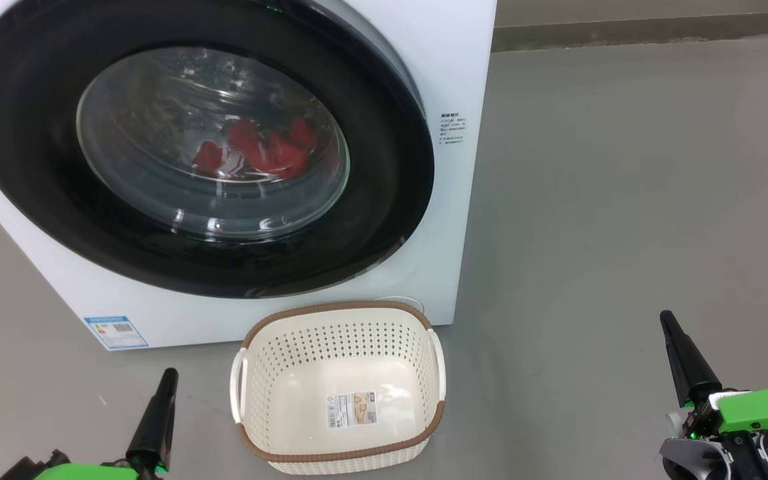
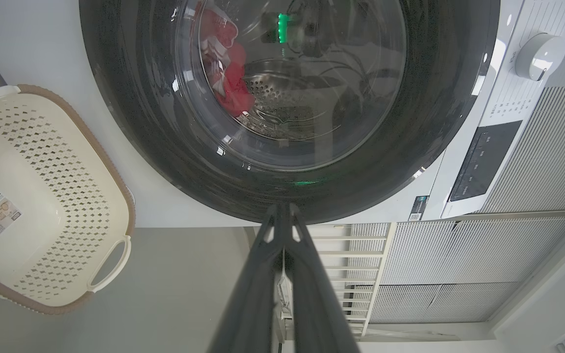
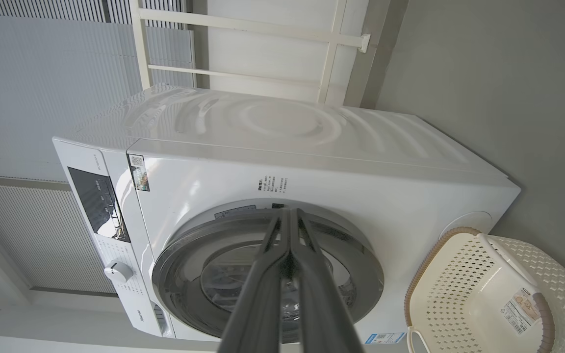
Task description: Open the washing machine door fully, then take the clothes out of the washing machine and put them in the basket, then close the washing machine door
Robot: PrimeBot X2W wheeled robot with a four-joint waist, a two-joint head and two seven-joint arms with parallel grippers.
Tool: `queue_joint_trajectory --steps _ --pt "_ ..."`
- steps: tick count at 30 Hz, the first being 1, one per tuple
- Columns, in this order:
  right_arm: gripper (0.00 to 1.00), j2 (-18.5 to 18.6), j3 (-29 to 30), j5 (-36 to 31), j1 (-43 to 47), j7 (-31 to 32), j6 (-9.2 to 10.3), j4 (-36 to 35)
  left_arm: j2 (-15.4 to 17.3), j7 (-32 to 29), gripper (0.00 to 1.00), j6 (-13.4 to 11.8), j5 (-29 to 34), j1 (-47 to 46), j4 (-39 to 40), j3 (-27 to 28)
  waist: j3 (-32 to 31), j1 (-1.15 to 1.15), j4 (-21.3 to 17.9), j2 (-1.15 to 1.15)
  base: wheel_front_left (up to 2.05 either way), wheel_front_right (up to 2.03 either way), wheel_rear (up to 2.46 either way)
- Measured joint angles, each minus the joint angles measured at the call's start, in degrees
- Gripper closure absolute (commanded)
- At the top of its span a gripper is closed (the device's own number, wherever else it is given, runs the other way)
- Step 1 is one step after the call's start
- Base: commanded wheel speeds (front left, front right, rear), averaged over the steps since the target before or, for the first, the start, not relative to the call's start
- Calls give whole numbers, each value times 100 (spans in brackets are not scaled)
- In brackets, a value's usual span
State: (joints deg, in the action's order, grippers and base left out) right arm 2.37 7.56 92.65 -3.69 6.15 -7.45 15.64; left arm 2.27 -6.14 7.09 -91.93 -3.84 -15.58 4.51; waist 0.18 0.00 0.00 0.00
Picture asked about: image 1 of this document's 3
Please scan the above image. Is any cream laundry basket brown rim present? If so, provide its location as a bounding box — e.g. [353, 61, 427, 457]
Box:
[229, 300, 447, 475]

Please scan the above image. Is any blue energy label sticker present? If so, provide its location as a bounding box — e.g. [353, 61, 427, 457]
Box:
[84, 315, 149, 350]

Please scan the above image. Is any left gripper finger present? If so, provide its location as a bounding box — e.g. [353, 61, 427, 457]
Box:
[126, 368, 179, 471]

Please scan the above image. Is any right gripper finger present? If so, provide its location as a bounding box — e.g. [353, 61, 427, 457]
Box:
[659, 310, 723, 407]

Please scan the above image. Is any white front-load washing machine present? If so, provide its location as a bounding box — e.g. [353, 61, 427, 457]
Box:
[0, 0, 498, 351]

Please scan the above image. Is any paper product label sticker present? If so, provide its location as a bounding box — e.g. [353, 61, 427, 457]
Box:
[327, 391, 378, 429]

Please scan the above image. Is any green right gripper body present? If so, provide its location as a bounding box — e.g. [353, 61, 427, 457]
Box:
[683, 389, 768, 438]

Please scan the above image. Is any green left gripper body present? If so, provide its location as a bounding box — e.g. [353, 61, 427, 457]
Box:
[34, 460, 168, 480]

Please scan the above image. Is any red and white clothing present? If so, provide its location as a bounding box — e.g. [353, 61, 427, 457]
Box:
[192, 117, 318, 179]

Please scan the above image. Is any black round washer door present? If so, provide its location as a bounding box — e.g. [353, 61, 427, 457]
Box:
[0, 0, 435, 299]

